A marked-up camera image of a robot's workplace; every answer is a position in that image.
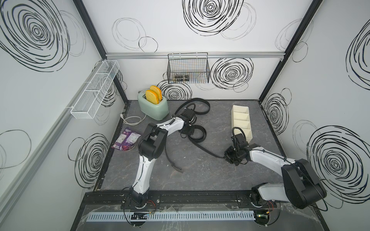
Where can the yellow toast slice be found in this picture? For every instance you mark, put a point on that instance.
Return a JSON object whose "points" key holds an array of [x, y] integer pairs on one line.
{"points": [[156, 90], [152, 97]]}

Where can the slotted grey cable duct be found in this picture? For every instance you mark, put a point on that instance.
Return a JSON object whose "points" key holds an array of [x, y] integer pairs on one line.
{"points": [[171, 216]]}

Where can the long black leather belt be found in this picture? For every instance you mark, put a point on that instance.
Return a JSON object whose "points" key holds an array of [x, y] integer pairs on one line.
{"points": [[200, 106]]}

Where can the purple snack packet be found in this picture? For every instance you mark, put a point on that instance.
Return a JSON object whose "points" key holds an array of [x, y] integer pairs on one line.
{"points": [[126, 140]]}

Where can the front yellow toast slice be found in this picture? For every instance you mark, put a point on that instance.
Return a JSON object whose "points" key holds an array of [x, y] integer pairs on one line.
{"points": [[152, 97]]}

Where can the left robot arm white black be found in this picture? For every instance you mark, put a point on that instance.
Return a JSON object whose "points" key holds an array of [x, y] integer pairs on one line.
{"points": [[151, 146]]}

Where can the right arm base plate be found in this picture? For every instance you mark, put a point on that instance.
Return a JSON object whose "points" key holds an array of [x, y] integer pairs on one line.
{"points": [[251, 199]]}

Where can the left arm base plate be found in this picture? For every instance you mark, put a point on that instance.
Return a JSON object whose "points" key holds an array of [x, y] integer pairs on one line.
{"points": [[135, 202]]}

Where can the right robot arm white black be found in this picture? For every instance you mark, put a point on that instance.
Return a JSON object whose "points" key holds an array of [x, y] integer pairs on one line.
{"points": [[301, 185]]}

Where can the mint green toaster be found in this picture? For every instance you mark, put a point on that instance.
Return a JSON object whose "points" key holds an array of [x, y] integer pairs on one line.
{"points": [[157, 112]]}

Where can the dark item in basket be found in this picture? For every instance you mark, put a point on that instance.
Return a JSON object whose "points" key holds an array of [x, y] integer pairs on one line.
{"points": [[181, 78]]}

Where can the rear yellow toast slice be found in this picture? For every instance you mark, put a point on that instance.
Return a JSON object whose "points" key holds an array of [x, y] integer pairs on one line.
{"points": [[156, 90]]}

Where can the black wire wall basket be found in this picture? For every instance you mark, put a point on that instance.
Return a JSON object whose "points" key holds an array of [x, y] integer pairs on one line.
{"points": [[195, 65]]}

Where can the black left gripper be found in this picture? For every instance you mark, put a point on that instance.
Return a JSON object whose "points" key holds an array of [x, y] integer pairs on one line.
{"points": [[190, 132]]}

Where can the white mesh wall shelf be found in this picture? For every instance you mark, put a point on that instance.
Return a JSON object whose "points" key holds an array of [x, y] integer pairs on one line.
{"points": [[96, 90]]}

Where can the cream divided storage organizer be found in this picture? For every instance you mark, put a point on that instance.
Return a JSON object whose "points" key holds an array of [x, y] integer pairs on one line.
{"points": [[240, 117]]}

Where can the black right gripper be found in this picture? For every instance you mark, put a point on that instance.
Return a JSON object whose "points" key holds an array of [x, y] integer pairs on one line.
{"points": [[225, 156]]}

